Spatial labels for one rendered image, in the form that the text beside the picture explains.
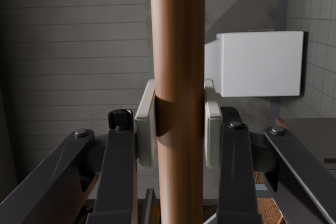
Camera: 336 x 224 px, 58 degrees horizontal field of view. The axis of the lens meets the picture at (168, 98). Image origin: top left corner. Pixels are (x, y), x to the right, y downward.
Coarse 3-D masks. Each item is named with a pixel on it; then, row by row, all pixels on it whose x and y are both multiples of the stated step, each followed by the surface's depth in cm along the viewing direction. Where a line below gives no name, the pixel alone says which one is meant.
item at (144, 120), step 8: (152, 80) 21; (152, 88) 19; (144, 96) 18; (152, 96) 18; (144, 104) 17; (152, 104) 17; (136, 112) 16; (144, 112) 16; (152, 112) 17; (136, 120) 15; (144, 120) 15; (152, 120) 17; (136, 128) 15; (144, 128) 15; (152, 128) 17; (136, 136) 16; (144, 136) 15; (152, 136) 17; (144, 144) 16; (152, 144) 17; (144, 152) 16; (152, 152) 17; (144, 160) 16; (152, 160) 17; (144, 168) 16
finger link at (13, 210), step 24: (72, 144) 13; (48, 168) 12; (72, 168) 12; (24, 192) 10; (48, 192) 10; (72, 192) 12; (0, 216) 9; (24, 216) 9; (48, 216) 10; (72, 216) 12
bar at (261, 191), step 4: (256, 184) 125; (260, 184) 125; (264, 184) 125; (256, 188) 122; (260, 188) 122; (264, 188) 122; (256, 192) 122; (260, 192) 122; (264, 192) 122; (268, 192) 122; (256, 196) 123; (260, 196) 123; (264, 196) 122; (268, 196) 122; (212, 216) 130; (208, 220) 130; (212, 220) 129
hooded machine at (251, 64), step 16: (240, 32) 287; (256, 32) 284; (272, 32) 283; (288, 32) 282; (208, 48) 292; (224, 48) 288; (240, 48) 287; (256, 48) 286; (272, 48) 286; (288, 48) 285; (304, 48) 288; (208, 64) 295; (224, 64) 291; (240, 64) 290; (256, 64) 289; (272, 64) 289; (288, 64) 288; (304, 64) 291; (224, 80) 294; (240, 80) 293; (256, 80) 292; (272, 80) 292; (288, 80) 291; (304, 80) 294; (224, 96) 297; (240, 96) 297
